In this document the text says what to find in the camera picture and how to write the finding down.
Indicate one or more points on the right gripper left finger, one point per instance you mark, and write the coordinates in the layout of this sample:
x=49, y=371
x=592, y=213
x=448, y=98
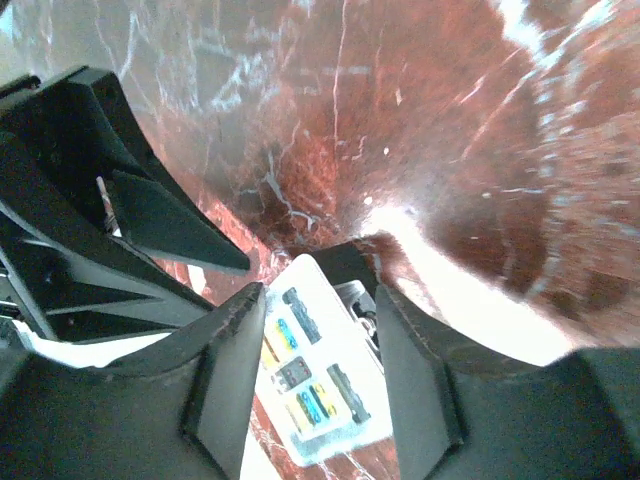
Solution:
x=180, y=408

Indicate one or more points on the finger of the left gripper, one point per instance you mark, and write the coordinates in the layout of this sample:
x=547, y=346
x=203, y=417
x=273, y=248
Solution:
x=75, y=283
x=97, y=137

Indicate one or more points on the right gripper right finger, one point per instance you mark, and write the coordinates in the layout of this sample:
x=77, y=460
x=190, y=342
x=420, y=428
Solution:
x=459, y=410

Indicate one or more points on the clear plastic fuse box cover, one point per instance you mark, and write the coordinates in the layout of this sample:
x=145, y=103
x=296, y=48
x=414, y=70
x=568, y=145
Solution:
x=325, y=360

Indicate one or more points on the black fuse box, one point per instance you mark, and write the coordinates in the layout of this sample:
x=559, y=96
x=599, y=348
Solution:
x=350, y=280

